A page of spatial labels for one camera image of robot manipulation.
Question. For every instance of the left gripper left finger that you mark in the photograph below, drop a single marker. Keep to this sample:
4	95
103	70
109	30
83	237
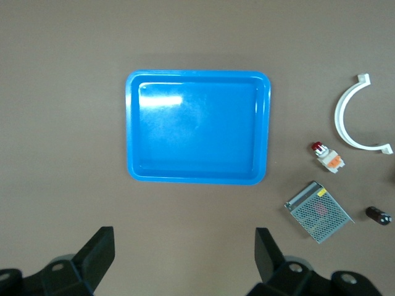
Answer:
92	262

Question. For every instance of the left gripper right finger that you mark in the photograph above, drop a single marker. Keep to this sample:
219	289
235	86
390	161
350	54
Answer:
274	268

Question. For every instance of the black cylindrical capacitor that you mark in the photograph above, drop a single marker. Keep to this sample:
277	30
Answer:
376	214

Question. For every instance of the metal mesh power supply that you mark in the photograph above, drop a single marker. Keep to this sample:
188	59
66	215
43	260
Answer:
321	216

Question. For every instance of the red cap white orange pushbutton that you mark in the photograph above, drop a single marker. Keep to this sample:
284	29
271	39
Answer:
328	160

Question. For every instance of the brown table mat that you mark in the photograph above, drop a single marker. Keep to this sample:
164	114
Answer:
61	123

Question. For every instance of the blue plastic tray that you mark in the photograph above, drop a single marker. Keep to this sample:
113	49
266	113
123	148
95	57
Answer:
197	129

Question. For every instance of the large white pipe clamp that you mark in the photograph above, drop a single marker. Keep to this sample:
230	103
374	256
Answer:
339	117

